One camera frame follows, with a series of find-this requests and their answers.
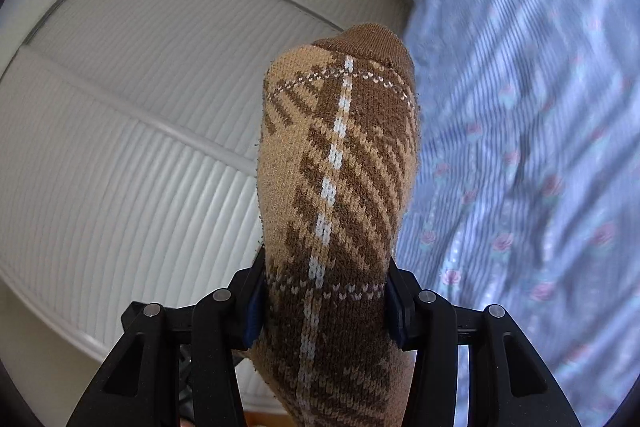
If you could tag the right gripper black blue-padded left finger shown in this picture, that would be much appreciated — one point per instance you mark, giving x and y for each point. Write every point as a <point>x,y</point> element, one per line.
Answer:
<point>165,351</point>

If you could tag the beige louvered wardrobe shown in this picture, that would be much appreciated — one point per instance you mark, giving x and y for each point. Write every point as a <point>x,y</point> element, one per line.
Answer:
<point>129,133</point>

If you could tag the blue floral striped bedsheet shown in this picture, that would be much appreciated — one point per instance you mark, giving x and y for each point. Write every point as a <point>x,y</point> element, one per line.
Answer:
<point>527,193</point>

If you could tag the brown plaid knit sweater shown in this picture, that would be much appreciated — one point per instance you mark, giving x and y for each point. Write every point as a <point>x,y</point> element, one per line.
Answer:
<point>335,170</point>

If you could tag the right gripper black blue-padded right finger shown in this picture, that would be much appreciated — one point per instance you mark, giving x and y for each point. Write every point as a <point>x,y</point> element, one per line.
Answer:
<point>509,384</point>

